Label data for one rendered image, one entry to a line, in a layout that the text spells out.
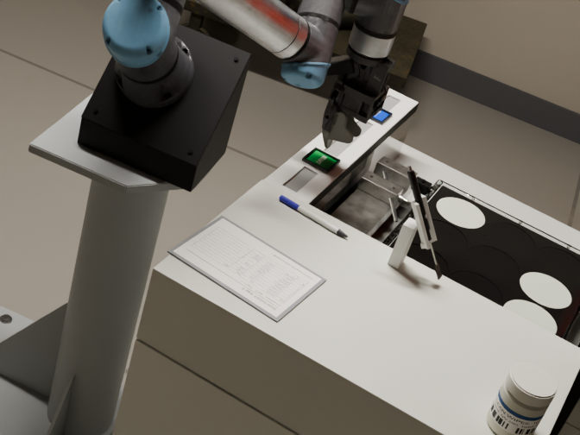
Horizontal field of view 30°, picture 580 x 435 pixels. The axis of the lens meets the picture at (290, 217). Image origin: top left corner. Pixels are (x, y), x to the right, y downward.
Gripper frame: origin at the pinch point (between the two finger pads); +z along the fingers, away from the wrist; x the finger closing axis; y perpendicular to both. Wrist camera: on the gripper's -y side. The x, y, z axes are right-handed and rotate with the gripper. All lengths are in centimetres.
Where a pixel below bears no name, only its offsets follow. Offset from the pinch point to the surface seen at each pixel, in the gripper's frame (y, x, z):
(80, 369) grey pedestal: -35, -10, 77
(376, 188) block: 10.0, 10.1, 10.6
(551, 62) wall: 2, 261, 72
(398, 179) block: 11.7, 18.1, 11.4
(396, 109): 2.8, 32.3, 4.6
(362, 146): 3.9, 12.0, 4.6
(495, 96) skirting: -13, 257, 95
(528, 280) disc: 43.9, 6.1, 10.6
